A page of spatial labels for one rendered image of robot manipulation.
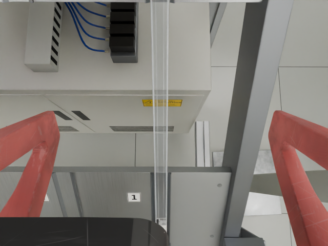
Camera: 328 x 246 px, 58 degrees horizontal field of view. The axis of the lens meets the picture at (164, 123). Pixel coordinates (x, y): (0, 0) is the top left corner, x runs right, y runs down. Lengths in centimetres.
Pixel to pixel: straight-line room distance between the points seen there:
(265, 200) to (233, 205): 88
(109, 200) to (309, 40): 124
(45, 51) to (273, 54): 45
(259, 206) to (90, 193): 94
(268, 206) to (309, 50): 68
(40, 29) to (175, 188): 42
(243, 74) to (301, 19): 122
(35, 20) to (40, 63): 9
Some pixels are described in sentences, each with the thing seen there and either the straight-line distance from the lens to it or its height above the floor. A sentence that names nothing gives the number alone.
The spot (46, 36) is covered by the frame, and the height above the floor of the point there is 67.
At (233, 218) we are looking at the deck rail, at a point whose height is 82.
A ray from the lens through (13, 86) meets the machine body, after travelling 67.
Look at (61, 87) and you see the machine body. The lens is 63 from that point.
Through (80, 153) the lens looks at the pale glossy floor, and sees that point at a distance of 124.
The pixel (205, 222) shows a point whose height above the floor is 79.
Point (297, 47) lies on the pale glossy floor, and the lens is 144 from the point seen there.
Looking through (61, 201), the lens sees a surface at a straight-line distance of 39.
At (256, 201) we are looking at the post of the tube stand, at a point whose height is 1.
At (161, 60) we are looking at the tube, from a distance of 25.
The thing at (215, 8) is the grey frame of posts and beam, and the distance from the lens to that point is 73.
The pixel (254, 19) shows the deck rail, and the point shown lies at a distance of 28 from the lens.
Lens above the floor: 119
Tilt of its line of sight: 79 degrees down
